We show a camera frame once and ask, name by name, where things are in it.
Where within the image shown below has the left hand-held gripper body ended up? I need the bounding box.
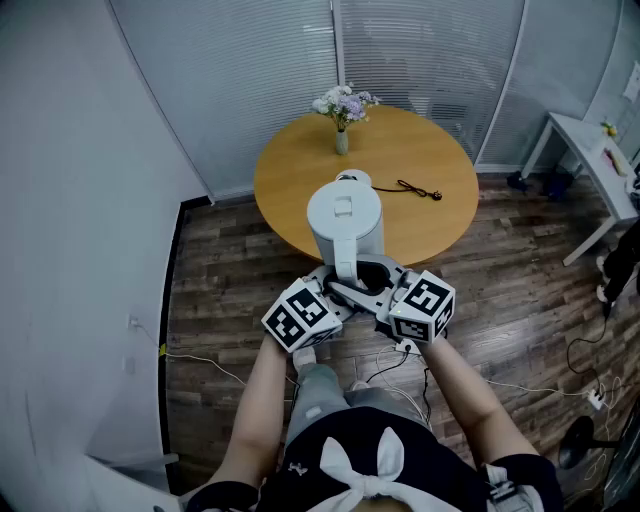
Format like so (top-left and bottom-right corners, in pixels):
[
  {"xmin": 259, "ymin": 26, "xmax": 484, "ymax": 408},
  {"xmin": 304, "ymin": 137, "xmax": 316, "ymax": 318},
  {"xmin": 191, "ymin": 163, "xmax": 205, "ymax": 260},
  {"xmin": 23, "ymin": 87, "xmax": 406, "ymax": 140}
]
[{"xmin": 261, "ymin": 277, "xmax": 347, "ymax": 355}]

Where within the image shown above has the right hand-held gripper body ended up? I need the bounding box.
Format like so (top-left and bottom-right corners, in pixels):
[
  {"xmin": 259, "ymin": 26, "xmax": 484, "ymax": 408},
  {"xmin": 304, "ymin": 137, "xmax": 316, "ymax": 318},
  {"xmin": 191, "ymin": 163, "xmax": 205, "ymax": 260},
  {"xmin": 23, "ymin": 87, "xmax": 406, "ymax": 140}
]
[{"xmin": 374, "ymin": 268, "xmax": 457, "ymax": 345}]

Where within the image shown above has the white electric kettle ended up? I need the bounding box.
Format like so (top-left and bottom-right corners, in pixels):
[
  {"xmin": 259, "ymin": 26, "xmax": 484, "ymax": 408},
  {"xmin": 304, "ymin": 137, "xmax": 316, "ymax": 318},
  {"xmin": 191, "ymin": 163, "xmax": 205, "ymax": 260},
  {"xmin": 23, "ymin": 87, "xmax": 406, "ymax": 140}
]
[{"xmin": 306, "ymin": 179, "xmax": 386, "ymax": 285}]

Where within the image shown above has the person's right forearm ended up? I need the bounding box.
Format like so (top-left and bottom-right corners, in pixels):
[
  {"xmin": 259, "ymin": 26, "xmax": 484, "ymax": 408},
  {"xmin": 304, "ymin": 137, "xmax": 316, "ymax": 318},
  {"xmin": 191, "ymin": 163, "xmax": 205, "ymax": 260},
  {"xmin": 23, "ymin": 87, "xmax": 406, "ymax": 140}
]
[{"xmin": 418, "ymin": 338, "xmax": 541, "ymax": 466}]

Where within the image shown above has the person's left forearm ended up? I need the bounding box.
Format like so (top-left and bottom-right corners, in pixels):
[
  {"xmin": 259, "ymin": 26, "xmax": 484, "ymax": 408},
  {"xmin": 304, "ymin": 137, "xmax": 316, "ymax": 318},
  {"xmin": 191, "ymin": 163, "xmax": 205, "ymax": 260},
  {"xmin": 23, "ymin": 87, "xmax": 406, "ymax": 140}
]
[{"xmin": 207, "ymin": 335, "xmax": 296, "ymax": 501}]

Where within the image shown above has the person's black top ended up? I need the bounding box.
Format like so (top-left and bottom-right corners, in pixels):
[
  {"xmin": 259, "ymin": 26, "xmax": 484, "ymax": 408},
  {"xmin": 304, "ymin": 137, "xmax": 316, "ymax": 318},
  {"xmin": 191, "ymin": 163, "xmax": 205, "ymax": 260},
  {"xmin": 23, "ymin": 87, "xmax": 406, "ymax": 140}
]
[{"xmin": 187, "ymin": 405, "xmax": 566, "ymax": 512}]

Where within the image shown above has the white and purple flower bouquet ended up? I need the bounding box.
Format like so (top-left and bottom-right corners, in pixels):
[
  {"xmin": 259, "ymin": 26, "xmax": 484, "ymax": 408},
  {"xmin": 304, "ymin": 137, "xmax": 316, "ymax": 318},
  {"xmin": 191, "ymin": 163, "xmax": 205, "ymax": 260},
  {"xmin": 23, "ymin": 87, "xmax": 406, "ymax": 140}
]
[{"xmin": 312, "ymin": 83, "xmax": 381, "ymax": 132}]

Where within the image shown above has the white bow on top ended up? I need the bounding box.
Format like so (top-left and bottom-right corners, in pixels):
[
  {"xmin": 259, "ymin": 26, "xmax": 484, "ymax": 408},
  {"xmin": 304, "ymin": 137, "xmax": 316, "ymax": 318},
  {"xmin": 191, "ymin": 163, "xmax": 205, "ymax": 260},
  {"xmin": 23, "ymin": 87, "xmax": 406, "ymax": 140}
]
[{"xmin": 299, "ymin": 427, "xmax": 454, "ymax": 512}]

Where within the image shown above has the large black bag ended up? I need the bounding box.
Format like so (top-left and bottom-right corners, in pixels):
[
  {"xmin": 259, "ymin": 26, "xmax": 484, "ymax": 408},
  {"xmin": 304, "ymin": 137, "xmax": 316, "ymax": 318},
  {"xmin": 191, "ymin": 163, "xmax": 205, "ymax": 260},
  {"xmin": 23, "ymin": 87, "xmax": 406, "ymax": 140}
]
[{"xmin": 542, "ymin": 172, "xmax": 576, "ymax": 201}]

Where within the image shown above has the white side table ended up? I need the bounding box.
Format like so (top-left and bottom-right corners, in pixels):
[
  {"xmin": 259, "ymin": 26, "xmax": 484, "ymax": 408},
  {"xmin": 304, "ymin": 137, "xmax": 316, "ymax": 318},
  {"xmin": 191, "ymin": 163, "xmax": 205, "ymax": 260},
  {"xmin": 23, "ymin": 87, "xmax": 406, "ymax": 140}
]
[{"xmin": 519, "ymin": 112, "xmax": 640, "ymax": 267}]

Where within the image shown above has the black power cord with plug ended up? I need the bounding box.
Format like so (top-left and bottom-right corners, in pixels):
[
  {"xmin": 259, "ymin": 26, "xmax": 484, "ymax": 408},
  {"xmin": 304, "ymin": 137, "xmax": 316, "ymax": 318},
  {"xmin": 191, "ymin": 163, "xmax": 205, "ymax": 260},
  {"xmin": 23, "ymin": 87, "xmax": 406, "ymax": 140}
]
[{"xmin": 372, "ymin": 178, "xmax": 445, "ymax": 203}]

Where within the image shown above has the white floor cable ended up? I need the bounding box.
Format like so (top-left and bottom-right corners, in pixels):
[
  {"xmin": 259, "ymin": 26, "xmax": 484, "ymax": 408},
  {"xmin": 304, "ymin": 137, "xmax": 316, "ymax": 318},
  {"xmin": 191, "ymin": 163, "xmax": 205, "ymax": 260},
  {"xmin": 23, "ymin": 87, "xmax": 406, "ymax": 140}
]
[{"xmin": 130, "ymin": 319, "xmax": 249, "ymax": 387}]

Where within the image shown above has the white grey shoulder strap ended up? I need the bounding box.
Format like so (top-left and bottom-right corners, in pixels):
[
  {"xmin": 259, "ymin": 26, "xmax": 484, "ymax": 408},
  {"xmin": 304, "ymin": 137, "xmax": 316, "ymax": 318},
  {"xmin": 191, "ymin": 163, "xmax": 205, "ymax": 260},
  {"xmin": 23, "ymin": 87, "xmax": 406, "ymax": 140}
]
[{"xmin": 482, "ymin": 464, "xmax": 544, "ymax": 512}]

